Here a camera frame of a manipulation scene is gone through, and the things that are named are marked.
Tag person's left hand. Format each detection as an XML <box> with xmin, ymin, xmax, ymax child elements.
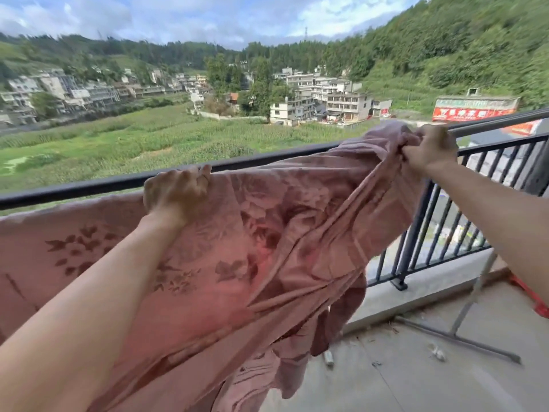
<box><xmin>142</xmin><ymin>164</ymin><xmax>213</xmax><ymax>228</ymax></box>

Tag person's right hand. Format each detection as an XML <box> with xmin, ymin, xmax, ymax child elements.
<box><xmin>401</xmin><ymin>124</ymin><xmax>460</xmax><ymax>176</ymax></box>

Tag black metal balcony railing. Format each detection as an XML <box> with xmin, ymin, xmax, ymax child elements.
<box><xmin>0</xmin><ymin>108</ymin><xmax>549</xmax><ymax>292</ymax></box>

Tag pink patterned bed sheet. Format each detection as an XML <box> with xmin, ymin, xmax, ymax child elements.
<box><xmin>0</xmin><ymin>120</ymin><xmax>425</xmax><ymax>412</ymax></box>

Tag person's right forearm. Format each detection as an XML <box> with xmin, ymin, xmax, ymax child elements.
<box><xmin>424</xmin><ymin>160</ymin><xmax>549</xmax><ymax>307</ymax></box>

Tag person's left forearm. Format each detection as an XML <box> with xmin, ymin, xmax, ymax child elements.
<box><xmin>0</xmin><ymin>212</ymin><xmax>189</xmax><ymax>412</ymax></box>

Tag grey metal pipe drying rack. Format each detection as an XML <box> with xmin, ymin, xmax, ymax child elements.
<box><xmin>394</xmin><ymin>120</ymin><xmax>549</xmax><ymax>365</ymax></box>

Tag red billboard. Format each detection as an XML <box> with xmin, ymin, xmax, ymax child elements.
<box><xmin>432</xmin><ymin>96</ymin><xmax>520</xmax><ymax>123</ymax></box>

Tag white multi-storey buildings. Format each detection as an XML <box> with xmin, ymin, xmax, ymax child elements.
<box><xmin>269</xmin><ymin>67</ymin><xmax>393</xmax><ymax>127</ymax></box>

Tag cluster of village houses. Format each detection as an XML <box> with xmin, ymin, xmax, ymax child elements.
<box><xmin>0</xmin><ymin>68</ymin><xmax>211</xmax><ymax>125</ymax></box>

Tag red plastic frame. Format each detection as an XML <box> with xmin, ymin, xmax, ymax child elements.
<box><xmin>508</xmin><ymin>274</ymin><xmax>549</xmax><ymax>318</ymax></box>

